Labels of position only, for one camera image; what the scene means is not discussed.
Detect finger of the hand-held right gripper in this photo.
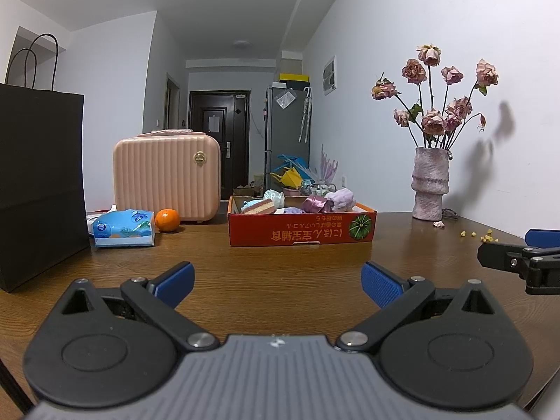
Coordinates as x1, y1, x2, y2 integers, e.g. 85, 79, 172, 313
478, 242, 560, 295
524, 229, 560, 248

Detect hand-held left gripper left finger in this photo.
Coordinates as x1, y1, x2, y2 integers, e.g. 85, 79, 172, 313
56, 261, 220, 353

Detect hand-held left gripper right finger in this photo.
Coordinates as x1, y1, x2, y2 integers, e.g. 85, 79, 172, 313
336, 261, 502, 353

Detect lavender fuzzy cloth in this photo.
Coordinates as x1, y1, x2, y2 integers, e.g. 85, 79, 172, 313
326, 188, 357, 211

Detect orange cardboard box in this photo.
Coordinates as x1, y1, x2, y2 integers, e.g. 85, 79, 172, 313
227, 195, 378, 247

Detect purple satin cloth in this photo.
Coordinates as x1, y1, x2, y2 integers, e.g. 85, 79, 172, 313
302, 195, 334, 213

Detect brown pad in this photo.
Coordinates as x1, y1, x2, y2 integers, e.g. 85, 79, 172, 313
240, 198, 276, 215

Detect scattered yellow kernels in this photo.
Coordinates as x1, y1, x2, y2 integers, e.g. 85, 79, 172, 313
459, 229, 499, 243

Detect orange fruit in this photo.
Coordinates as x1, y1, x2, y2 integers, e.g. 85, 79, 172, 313
155, 209, 181, 232

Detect blue tissue pack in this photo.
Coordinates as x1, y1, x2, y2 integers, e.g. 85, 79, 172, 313
92, 209, 156, 248

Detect pink fuzzy vase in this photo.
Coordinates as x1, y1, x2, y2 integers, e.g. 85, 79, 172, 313
411, 146, 451, 221

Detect pink ribbed suitcase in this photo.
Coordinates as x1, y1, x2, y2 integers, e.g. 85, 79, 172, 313
113, 130, 221, 225

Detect yellow bag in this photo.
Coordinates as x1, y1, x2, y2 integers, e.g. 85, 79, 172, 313
271, 168, 303, 189

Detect dried pink roses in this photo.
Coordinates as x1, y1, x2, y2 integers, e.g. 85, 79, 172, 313
372, 44, 499, 149

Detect blue bag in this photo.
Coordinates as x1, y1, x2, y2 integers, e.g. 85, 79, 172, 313
277, 154, 313, 180

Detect black paper bag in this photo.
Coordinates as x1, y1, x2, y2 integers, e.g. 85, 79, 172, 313
0, 34, 90, 293

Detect dark brown entrance door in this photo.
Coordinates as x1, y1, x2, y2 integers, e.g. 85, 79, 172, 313
189, 90, 251, 190

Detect grey refrigerator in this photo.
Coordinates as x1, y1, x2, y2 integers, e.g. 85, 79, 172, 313
265, 86, 310, 180

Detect white hanging umbrella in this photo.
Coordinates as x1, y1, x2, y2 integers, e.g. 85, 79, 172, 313
299, 87, 313, 143

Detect yellow and black box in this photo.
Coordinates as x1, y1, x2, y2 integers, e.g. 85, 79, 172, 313
275, 73, 310, 88

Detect purple feather wall decoration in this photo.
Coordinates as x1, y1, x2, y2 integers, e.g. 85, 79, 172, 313
321, 144, 340, 184

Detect wall electrical panel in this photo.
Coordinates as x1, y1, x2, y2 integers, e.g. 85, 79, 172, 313
322, 55, 337, 96

